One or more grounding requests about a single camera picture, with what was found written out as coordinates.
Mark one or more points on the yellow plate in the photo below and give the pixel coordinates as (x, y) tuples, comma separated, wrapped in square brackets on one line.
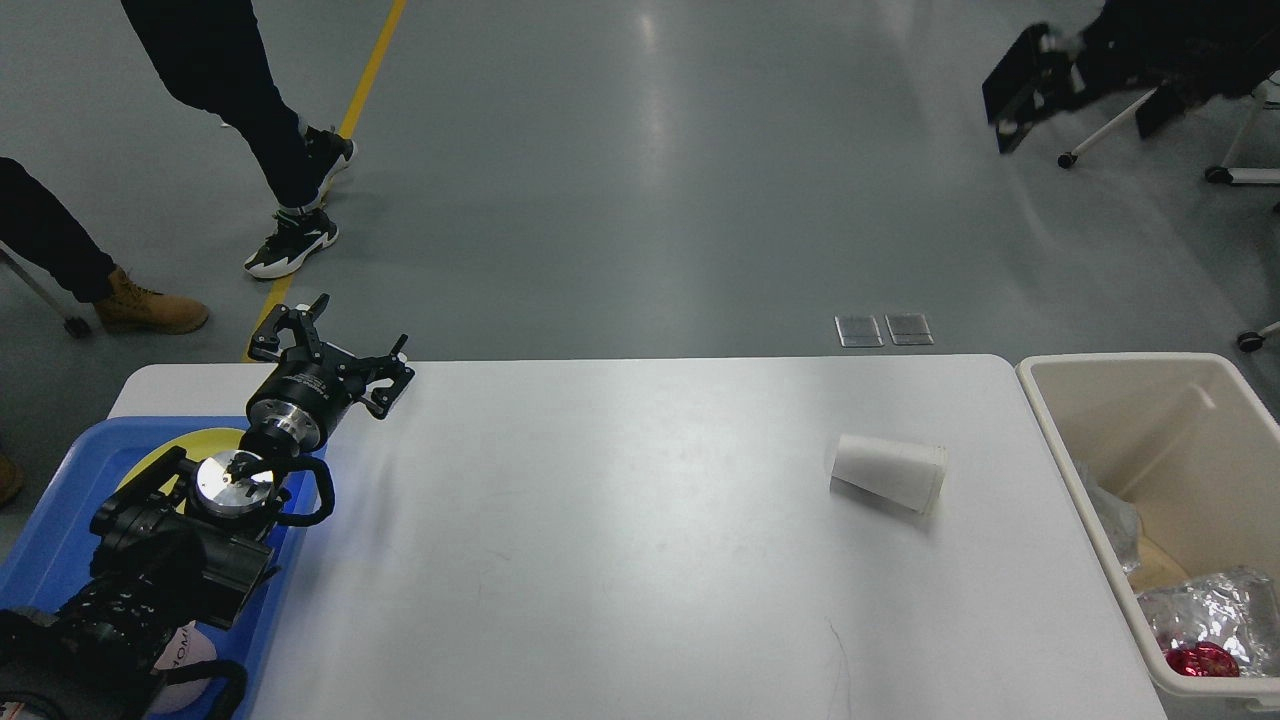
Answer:
[(198, 445)]

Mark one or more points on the brown paper napkin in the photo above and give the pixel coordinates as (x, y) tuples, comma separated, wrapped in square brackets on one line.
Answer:
[(1156, 568)]

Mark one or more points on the black green sneaker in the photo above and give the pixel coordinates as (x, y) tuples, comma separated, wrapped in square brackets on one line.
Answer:
[(295, 239)]

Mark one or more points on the left floor outlet cover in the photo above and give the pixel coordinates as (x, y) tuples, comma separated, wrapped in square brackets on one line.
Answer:
[(859, 331)]

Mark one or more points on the right floor outlet cover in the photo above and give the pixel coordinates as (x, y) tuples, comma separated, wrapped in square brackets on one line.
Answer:
[(909, 329)]

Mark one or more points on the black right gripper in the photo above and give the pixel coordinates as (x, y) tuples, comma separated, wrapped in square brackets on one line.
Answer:
[(1189, 51)]

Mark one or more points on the beige plastic bin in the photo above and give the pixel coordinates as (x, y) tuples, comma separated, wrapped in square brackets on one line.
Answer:
[(1184, 438)]

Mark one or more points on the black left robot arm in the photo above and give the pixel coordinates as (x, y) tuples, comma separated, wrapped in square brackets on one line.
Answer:
[(186, 541)]

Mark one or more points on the aluminium foil tray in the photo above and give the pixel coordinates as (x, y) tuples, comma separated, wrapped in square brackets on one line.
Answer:
[(1236, 608)]

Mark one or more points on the grey chair leg caster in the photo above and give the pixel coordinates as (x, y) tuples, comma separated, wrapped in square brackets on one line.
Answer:
[(74, 325)]

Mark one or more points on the tan work boot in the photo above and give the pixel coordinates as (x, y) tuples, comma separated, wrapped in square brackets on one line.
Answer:
[(129, 307)]

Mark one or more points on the aluminium foil piece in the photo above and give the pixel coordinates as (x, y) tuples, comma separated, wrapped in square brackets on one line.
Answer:
[(1119, 519)]

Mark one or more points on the pink mug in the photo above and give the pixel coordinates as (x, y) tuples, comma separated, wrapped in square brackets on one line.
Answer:
[(188, 646)]

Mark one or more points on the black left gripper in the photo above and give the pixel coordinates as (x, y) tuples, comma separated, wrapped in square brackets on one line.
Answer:
[(308, 393)]

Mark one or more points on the seated person black shoe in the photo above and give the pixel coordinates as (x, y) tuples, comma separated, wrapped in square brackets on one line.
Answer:
[(328, 153)]

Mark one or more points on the floor outlet cover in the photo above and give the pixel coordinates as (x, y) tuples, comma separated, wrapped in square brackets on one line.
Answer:
[(859, 331), (909, 329)]

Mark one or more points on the crushed red soda can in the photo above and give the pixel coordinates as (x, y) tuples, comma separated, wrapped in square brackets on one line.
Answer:
[(1202, 658)]

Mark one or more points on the black trouser leg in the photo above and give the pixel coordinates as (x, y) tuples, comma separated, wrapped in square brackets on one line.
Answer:
[(41, 230)]

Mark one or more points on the blue plastic tray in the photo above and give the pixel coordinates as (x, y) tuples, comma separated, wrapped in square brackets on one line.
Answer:
[(50, 561)]

